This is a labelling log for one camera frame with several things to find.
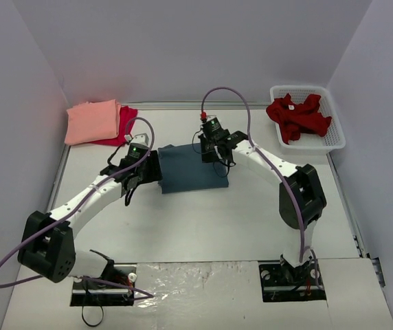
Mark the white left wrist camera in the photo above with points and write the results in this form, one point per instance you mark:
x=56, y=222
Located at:
x=141, y=138

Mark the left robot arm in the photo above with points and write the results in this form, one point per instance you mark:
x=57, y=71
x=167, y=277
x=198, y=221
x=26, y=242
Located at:
x=49, y=238

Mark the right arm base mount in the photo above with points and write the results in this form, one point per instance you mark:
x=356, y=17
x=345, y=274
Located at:
x=281, y=283

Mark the folded salmon pink t shirt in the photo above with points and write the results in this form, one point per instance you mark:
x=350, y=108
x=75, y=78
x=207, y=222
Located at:
x=91, y=121

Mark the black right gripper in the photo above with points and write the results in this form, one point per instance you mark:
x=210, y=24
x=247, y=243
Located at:
x=209, y=152

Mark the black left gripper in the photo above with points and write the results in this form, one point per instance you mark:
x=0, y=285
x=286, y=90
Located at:
x=153, y=166

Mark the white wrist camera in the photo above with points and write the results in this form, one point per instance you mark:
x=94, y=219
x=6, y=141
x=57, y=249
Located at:
x=141, y=138
x=208, y=116

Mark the teal blue t shirt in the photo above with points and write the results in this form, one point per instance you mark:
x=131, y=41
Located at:
x=183, y=170

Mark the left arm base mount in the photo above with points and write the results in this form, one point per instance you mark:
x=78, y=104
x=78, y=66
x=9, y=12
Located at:
x=93, y=294

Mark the crumpled dark red t shirt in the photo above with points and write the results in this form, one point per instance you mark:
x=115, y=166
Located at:
x=296, y=119

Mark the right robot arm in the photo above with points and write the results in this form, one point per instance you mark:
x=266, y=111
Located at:
x=301, y=198

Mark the aluminium table edge rail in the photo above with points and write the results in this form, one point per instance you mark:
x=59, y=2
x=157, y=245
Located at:
x=352, y=220

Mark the white perforated plastic basket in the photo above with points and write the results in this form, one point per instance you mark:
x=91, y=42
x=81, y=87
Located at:
x=311, y=143

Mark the folded magenta t shirt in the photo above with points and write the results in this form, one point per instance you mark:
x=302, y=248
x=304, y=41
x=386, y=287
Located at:
x=127, y=115

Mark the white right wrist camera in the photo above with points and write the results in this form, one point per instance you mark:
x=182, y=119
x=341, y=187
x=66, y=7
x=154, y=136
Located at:
x=208, y=116

